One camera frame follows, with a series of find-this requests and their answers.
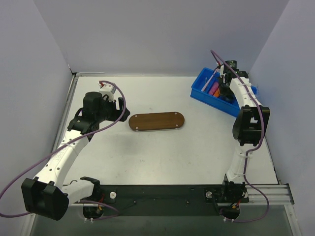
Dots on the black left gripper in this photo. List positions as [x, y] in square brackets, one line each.
[118, 111]

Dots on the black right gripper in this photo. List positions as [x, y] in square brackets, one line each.
[223, 86]

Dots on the dark glass cup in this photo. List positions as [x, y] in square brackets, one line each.
[230, 98]

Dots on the clear textured toothbrush holder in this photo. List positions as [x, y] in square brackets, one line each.
[255, 90]

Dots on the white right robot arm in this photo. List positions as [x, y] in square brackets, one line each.
[248, 129]

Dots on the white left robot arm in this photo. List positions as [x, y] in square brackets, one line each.
[46, 194]

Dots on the magenta toothpaste tube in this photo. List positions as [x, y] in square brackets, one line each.
[214, 88]

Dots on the orange toothpaste tube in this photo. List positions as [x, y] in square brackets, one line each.
[217, 93]

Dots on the brown oval wooden tray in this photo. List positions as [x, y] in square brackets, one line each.
[156, 121]

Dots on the pink toothbrush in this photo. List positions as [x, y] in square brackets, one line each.
[208, 81]

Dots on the blue plastic bin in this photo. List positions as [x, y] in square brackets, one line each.
[218, 103]

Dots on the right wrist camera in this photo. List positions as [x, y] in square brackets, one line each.
[222, 69]

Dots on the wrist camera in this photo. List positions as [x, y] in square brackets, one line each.
[222, 69]
[107, 91]

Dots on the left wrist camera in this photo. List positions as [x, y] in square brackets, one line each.
[107, 91]

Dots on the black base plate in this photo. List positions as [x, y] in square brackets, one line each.
[167, 200]

